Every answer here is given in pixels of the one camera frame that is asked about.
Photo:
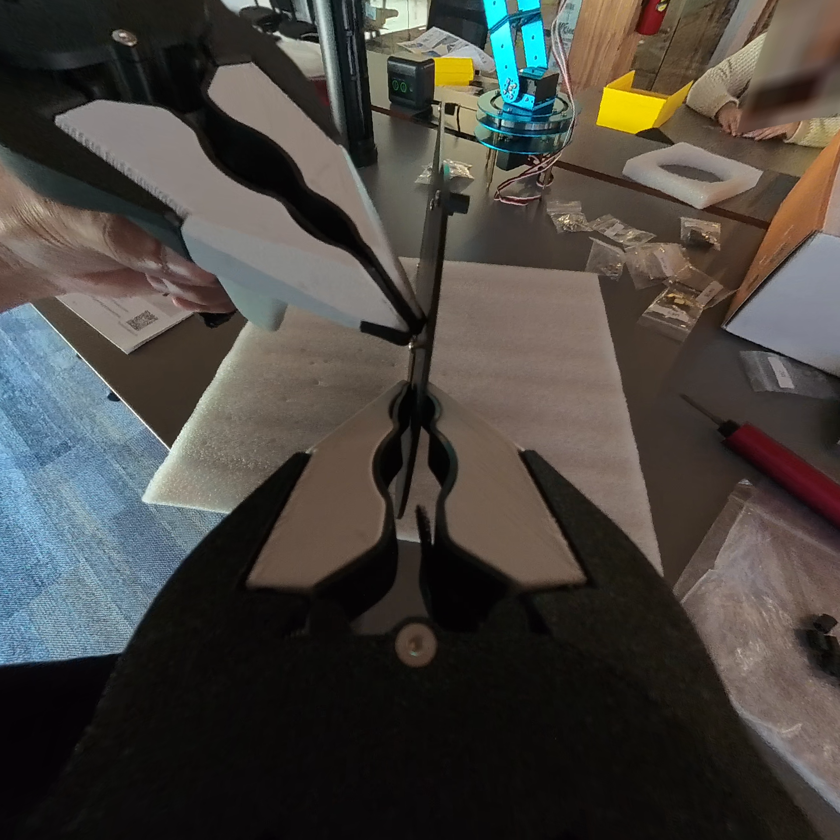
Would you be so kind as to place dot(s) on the small bag with silver nuts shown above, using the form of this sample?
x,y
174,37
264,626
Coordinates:
x,y
605,259

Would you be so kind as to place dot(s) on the large clear plastic bag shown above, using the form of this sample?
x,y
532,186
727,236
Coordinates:
x,y
754,623

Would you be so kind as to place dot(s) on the small white foam piece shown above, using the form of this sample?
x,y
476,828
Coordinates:
x,y
640,167

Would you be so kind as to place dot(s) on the person's left hand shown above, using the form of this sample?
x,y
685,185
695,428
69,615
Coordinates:
x,y
79,249

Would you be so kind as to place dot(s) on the tall black cylinder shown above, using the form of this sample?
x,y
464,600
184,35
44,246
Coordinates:
x,y
348,85

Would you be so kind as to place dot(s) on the red fire extinguisher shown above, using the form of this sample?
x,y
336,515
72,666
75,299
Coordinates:
x,y
651,16

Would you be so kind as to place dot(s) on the open yellow plastic bin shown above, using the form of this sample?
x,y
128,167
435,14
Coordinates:
x,y
633,108

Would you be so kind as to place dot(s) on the wooden column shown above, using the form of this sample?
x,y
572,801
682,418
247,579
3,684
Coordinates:
x,y
604,39

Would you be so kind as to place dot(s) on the small black box device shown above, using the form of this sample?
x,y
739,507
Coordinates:
x,y
410,84

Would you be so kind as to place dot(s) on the small clear parts bag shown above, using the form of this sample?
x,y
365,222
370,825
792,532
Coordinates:
x,y
659,264
709,293
623,231
568,218
699,235

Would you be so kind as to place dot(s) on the white foam sheet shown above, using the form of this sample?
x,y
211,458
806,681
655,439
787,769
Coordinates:
x,y
525,394

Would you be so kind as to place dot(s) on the blue toy robot arm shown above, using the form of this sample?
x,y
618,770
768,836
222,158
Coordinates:
x,y
525,85

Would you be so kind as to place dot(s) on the small grey labelled bag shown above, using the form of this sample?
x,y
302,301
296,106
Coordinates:
x,y
784,375

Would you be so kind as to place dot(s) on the small bag with brass parts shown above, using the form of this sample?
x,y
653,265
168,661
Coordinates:
x,y
673,313

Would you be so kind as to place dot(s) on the open instruction booklet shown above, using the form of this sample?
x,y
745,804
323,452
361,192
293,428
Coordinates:
x,y
131,321

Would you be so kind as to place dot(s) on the printed paper leaflet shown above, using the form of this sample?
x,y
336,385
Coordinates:
x,y
446,44

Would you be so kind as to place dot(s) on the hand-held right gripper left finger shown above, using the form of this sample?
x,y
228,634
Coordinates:
x,y
321,512

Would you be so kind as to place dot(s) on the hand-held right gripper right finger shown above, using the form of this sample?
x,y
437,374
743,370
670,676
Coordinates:
x,y
512,518

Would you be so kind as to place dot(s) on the small cardboard box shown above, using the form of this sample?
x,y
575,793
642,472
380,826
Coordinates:
x,y
794,295

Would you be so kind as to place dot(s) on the small bag with black parts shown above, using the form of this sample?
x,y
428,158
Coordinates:
x,y
459,172

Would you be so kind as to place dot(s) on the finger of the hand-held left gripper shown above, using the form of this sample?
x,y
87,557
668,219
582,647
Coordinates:
x,y
229,223
295,138

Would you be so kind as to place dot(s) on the dark grey desk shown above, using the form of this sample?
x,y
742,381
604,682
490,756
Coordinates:
x,y
525,229

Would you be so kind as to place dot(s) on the person's black clothing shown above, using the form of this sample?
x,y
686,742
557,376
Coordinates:
x,y
46,741

